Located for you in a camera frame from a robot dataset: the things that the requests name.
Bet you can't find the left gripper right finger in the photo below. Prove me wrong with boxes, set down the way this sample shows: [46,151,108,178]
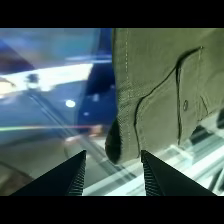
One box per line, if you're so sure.
[140,149,217,197]

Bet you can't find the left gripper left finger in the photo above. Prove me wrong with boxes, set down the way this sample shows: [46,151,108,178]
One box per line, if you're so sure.
[11,149,87,197]

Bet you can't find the olive green trousers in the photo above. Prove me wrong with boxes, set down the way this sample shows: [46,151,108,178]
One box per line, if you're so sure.
[104,27,224,165]

